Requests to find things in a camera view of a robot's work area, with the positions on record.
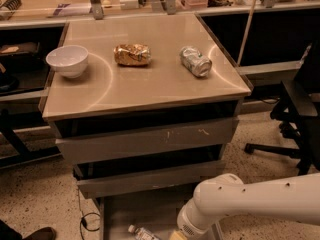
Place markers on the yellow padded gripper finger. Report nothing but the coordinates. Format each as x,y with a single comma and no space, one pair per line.
177,235

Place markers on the clear blue plastic bottle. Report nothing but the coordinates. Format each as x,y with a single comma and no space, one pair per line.
141,233

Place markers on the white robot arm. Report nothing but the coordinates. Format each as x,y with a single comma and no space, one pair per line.
294,198

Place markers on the bottom open grey drawer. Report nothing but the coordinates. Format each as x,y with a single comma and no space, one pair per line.
155,210

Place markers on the grey drawer cabinet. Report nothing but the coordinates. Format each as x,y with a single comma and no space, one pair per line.
109,97

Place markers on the middle grey drawer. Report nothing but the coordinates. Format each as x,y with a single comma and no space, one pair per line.
150,180

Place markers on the top grey drawer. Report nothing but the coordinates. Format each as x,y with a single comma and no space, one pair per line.
145,141

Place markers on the dark shoe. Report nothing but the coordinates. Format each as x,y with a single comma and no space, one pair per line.
46,233

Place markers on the black office chair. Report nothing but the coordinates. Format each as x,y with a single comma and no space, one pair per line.
298,111

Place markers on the crushed silver green can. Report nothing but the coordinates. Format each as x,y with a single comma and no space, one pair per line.
193,60

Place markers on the crumpled gold snack bag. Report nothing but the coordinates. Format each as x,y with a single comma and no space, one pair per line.
132,54

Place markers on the white ceramic bowl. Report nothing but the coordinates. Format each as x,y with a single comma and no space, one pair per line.
69,61

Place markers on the white pole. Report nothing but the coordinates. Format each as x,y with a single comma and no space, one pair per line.
246,32

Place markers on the black left side table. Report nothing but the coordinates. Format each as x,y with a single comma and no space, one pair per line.
24,80

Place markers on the purple white paper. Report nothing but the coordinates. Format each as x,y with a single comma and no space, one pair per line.
64,10

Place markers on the black coil spring tool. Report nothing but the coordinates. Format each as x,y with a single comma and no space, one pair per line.
8,8

